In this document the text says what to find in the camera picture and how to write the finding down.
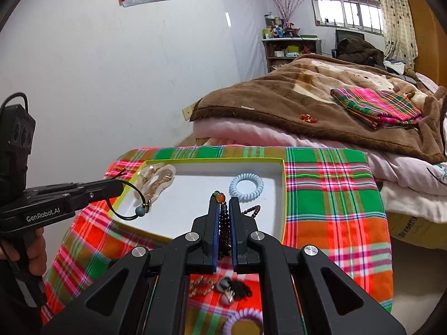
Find purple spiral hair tie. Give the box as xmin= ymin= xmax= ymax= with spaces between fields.
xmin=223 ymin=309 xmax=263 ymax=335

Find blue spiral hair tie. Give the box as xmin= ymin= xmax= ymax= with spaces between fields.
xmin=229 ymin=173 xmax=265 ymax=202

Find dark beaded bracelet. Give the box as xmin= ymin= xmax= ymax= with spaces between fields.
xmin=211 ymin=190 xmax=262 ymax=260

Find person's left hand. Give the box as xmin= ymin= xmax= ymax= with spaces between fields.
xmin=0 ymin=227 xmax=48 ymax=281

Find plaid tablecloth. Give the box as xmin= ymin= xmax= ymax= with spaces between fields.
xmin=41 ymin=145 xmax=393 ymax=335

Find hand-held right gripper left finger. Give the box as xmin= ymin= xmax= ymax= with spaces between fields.
xmin=41 ymin=198 xmax=219 ymax=335

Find dark jacket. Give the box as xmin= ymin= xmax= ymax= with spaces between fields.
xmin=336 ymin=38 xmax=385 ymax=68

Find black cable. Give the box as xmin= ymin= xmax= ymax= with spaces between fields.
xmin=0 ymin=92 xmax=29 ymax=116

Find window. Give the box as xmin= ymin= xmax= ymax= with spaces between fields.
xmin=310 ymin=0 xmax=385 ymax=36

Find white floral quilt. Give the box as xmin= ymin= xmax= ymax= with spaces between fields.
xmin=379 ymin=162 xmax=447 ymax=224

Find group of bottles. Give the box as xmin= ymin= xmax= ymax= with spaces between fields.
xmin=263 ymin=14 xmax=301 ymax=40

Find pink quilt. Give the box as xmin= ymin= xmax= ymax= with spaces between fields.
xmin=193 ymin=117 xmax=447 ymax=196

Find black hair tie pink bead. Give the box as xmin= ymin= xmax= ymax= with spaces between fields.
xmin=216 ymin=276 xmax=253 ymax=303

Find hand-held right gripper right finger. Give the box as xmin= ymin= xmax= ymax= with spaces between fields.
xmin=230 ymin=197 xmax=407 ymax=335

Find black hair tie teal bead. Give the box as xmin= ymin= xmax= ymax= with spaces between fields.
xmin=105 ymin=169 xmax=153 ymax=221

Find wooden wardrobe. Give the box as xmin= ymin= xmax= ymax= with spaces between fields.
xmin=400 ymin=0 xmax=447 ymax=84

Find patterned curtain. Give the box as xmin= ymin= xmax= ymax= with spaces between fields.
xmin=372 ymin=0 xmax=419 ymax=68

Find brown plush blanket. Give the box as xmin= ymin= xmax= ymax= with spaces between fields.
xmin=190 ymin=53 xmax=447 ymax=164

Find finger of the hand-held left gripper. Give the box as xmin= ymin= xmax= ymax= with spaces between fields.
xmin=22 ymin=181 xmax=92 ymax=199
xmin=72 ymin=180 xmax=125 ymax=212

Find folded plaid cloth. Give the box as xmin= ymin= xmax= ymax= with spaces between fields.
xmin=330 ymin=87 xmax=423 ymax=130

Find yellow-green tray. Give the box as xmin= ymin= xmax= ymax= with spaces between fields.
xmin=106 ymin=158 xmax=287 ymax=248

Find flower branches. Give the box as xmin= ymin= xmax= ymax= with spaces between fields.
xmin=270 ymin=0 xmax=308 ymax=28

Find beige hair claw clip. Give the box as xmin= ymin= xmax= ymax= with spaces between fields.
xmin=134 ymin=162 xmax=176 ymax=203

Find wooden shelf unit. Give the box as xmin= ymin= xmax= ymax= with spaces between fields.
xmin=262 ymin=37 xmax=324 ymax=72

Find black chair back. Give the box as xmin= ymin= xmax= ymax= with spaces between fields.
xmin=335 ymin=29 xmax=365 ymax=42

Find cardboard box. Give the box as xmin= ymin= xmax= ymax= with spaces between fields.
xmin=386 ymin=213 xmax=447 ymax=248

